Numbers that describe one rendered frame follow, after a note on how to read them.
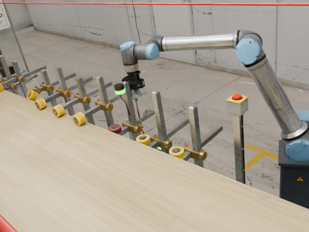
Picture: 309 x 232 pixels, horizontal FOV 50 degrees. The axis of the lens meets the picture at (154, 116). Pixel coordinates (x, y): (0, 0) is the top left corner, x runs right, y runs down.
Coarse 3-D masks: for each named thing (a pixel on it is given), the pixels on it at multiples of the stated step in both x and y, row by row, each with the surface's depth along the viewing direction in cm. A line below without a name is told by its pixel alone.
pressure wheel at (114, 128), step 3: (111, 126) 208; (114, 126) 206; (117, 126) 207; (120, 126) 206; (111, 129) 204; (114, 129) 203; (117, 129) 203; (120, 129) 206; (114, 132) 203; (117, 132) 204; (120, 132) 206
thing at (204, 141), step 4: (216, 128) 199; (220, 128) 200; (212, 132) 196; (216, 132) 197; (204, 136) 194; (208, 136) 193; (212, 136) 195; (204, 140) 190; (208, 140) 192; (204, 144) 190; (188, 152) 182; (184, 156) 180; (188, 156) 181; (184, 160) 179
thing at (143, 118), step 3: (153, 108) 230; (153, 111) 228; (150, 114) 226; (153, 114) 228; (138, 117) 222; (141, 117) 221; (144, 117) 222; (147, 117) 224; (138, 120) 219; (141, 120) 221; (144, 120) 223; (138, 123) 219; (126, 126) 214; (123, 129) 211; (126, 129) 212; (123, 132) 211; (126, 132) 213
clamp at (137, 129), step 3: (123, 123) 216; (126, 123) 215; (129, 123) 215; (123, 126) 217; (129, 126) 212; (132, 126) 211; (135, 126) 210; (138, 126) 210; (129, 129) 214; (132, 129) 211; (135, 129) 210; (138, 129) 210; (141, 129) 212; (132, 132) 213; (135, 132) 212; (138, 132) 211
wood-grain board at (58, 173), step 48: (0, 96) 287; (0, 144) 211; (48, 144) 202; (96, 144) 193; (0, 192) 167; (48, 192) 161; (96, 192) 155; (144, 192) 150; (192, 192) 145; (240, 192) 140
